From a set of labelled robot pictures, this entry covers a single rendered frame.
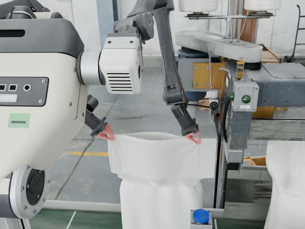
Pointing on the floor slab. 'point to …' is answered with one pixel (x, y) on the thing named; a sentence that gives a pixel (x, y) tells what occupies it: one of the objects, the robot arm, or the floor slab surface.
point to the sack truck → (295, 43)
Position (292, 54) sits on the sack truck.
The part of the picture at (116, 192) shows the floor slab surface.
